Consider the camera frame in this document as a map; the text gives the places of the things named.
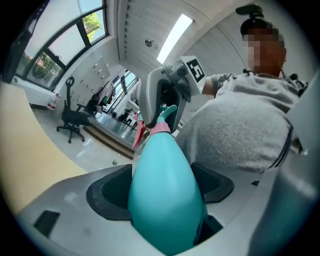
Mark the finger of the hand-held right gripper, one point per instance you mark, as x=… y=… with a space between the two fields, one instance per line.
x=182 y=110
x=147 y=100

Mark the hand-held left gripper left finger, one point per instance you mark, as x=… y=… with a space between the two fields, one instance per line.
x=75 y=200

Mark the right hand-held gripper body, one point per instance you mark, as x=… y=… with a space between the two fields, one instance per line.
x=196 y=75

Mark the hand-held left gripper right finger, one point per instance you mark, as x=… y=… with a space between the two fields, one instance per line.
x=245 y=207

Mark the teal spray bottle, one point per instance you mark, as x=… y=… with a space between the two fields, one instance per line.
x=165 y=195

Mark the person's right forearm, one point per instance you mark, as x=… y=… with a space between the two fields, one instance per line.
x=211 y=87

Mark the ceiling light panel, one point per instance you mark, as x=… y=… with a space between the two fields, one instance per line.
x=175 y=37

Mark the round ceiling detector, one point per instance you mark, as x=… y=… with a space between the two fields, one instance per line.
x=148 y=42

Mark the person's grey shirt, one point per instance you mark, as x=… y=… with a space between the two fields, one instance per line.
x=237 y=130

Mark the white locker cabinet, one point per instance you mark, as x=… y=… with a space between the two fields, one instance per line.
x=92 y=75

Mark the person's head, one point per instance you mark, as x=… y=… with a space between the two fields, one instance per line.
x=265 y=50

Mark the black office chair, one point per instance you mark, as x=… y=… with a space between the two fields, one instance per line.
x=72 y=117

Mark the clear water jug red label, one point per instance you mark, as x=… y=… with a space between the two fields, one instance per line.
x=53 y=102

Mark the black framed window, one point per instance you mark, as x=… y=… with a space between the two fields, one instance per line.
x=62 y=42

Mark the black head-mounted camera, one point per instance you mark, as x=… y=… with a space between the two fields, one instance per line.
x=250 y=10

